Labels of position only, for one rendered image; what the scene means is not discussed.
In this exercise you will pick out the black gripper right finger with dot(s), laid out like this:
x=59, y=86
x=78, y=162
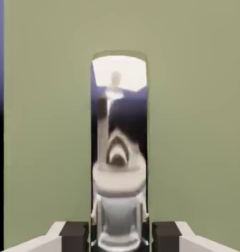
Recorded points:
x=165, y=236

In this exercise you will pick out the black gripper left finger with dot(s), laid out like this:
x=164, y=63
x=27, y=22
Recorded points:
x=73, y=236

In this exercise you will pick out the green painted cabinet door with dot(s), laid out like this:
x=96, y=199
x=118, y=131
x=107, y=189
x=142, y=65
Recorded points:
x=190, y=98

